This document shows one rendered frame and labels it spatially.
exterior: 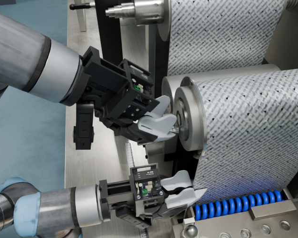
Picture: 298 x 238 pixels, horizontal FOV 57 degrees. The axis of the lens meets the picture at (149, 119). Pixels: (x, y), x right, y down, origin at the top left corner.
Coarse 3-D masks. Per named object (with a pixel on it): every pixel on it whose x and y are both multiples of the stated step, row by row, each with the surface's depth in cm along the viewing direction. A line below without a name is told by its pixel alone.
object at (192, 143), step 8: (184, 88) 46; (176, 96) 51; (184, 96) 45; (192, 96) 45; (192, 104) 44; (192, 112) 43; (192, 120) 43; (192, 128) 44; (200, 128) 44; (192, 136) 44; (200, 136) 44; (184, 144) 50; (192, 144) 45
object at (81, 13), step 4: (76, 0) 124; (80, 0) 125; (80, 12) 129; (84, 12) 143; (80, 16) 130; (84, 16) 140; (80, 20) 131; (84, 20) 132; (80, 24) 133; (84, 24) 133; (80, 28) 134; (84, 28) 135
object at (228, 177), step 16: (208, 160) 49; (224, 160) 50; (240, 160) 51; (256, 160) 52; (272, 160) 53; (288, 160) 55; (208, 176) 53; (224, 176) 54; (240, 176) 56; (256, 176) 57; (272, 176) 59; (288, 176) 60; (208, 192) 58; (224, 192) 60; (240, 192) 62; (256, 192) 63
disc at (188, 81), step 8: (184, 80) 49; (192, 80) 45; (192, 88) 45; (200, 96) 43; (200, 104) 42; (200, 112) 43; (200, 120) 43; (200, 144) 45; (192, 152) 51; (200, 152) 46
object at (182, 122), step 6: (180, 102) 47; (174, 108) 51; (180, 108) 47; (174, 114) 52; (180, 114) 47; (186, 114) 45; (180, 120) 48; (186, 120) 45; (180, 126) 50; (186, 126) 45; (180, 132) 49; (186, 132) 46; (180, 138) 50; (186, 138) 47
